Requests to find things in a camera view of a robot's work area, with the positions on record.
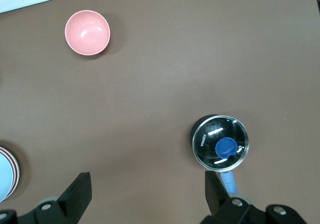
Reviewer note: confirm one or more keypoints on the brown table cover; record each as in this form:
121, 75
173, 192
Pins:
160, 83

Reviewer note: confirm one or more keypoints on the glass lid with blue knob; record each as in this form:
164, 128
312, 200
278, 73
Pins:
212, 135

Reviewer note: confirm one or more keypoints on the pink bowl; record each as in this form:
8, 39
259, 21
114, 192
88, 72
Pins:
87, 32

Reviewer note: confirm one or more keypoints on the beige plate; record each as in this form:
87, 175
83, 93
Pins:
18, 171

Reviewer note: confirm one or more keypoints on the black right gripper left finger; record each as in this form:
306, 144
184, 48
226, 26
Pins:
72, 201

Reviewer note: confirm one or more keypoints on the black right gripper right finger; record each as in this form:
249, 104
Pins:
217, 204

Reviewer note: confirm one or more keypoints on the light blue plate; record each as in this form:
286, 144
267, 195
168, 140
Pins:
5, 174

